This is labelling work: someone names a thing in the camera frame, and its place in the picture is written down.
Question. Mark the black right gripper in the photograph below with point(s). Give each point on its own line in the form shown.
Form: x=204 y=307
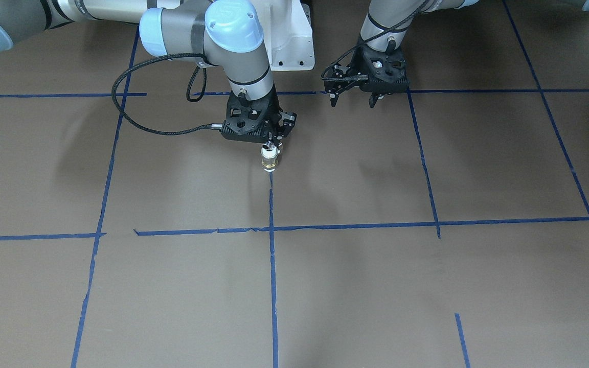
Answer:
x=287 y=122

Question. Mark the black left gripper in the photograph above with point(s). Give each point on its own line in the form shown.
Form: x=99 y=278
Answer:
x=333 y=84

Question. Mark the brass white PPR valve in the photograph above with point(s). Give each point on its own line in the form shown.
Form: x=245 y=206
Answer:
x=269 y=158

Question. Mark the chrome threaded pipe fitting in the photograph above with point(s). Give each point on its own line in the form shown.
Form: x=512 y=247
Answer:
x=271 y=147

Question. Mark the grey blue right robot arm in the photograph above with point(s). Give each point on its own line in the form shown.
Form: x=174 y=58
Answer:
x=65 y=45

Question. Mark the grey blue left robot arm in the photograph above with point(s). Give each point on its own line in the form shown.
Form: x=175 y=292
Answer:
x=386 y=23

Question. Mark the brown paper table mat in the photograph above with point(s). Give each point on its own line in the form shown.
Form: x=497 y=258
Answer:
x=445 y=227

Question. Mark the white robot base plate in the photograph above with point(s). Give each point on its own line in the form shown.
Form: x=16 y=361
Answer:
x=288 y=34

